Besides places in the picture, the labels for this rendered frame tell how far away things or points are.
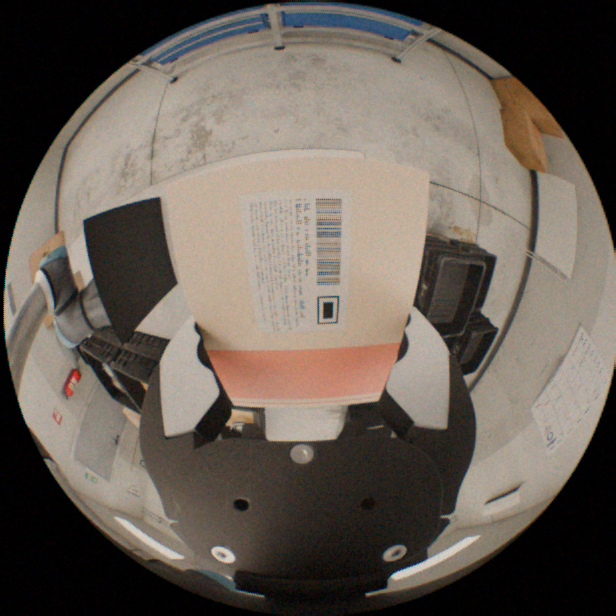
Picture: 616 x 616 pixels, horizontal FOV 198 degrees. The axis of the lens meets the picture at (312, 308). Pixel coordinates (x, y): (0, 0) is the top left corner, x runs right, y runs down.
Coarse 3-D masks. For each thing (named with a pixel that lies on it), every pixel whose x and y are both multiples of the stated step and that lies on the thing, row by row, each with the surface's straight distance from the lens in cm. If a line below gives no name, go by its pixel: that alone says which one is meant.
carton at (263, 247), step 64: (192, 192) 10; (256, 192) 9; (320, 192) 8; (384, 192) 9; (192, 256) 10; (256, 256) 9; (320, 256) 9; (384, 256) 10; (256, 320) 11; (320, 320) 10; (384, 320) 11; (256, 384) 14; (320, 384) 14; (384, 384) 16
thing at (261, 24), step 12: (228, 12) 150; (240, 12) 150; (228, 24) 157; (240, 24) 158; (252, 24) 157; (264, 24) 159; (168, 36) 161; (192, 36) 161; (204, 36) 165; (216, 36) 165; (228, 36) 166; (156, 48) 168; (168, 48) 168; (180, 48) 169; (192, 48) 173; (156, 60) 179; (168, 60) 181
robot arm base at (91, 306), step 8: (88, 288) 57; (96, 288) 54; (80, 296) 59; (88, 296) 57; (96, 296) 55; (80, 304) 58; (88, 304) 56; (96, 304) 54; (88, 312) 57; (96, 312) 55; (104, 312) 54; (88, 320) 57; (96, 320) 57; (104, 320) 56; (96, 328) 60
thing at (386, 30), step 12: (288, 12) 150; (300, 12) 150; (312, 12) 151; (324, 12) 150; (336, 12) 150; (348, 12) 152; (384, 12) 151; (396, 12) 151; (288, 24) 160; (300, 24) 160; (312, 24) 160; (324, 24) 160; (336, 24) 160; (348, 24) 160; (360, 24) 159; (372, 24) 159; (384, 24) 159; (396, 24) 157; (420, 24) 158; (396, 36) 168
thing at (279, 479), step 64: (256, 448) 6; (320, 448) 6; (384, 448) 6; (192, 512) 6; (256, 512) 6; (320, 512) 5; (384, 512) 6; (256, 576) 6; (320, 576) 6; (384, 576) 6
